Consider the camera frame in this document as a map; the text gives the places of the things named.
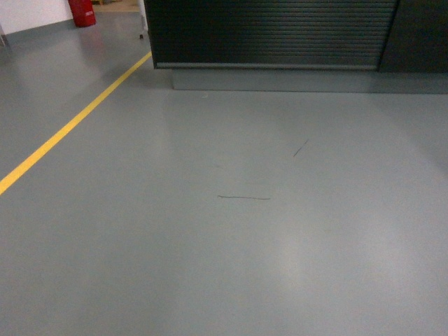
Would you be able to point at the black checkout counter cabinet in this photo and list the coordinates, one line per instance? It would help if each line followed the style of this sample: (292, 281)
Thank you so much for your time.
(302, 46)

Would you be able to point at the red fire extinguisher box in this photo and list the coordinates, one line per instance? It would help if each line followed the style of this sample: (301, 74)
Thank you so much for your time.
(82, 12)

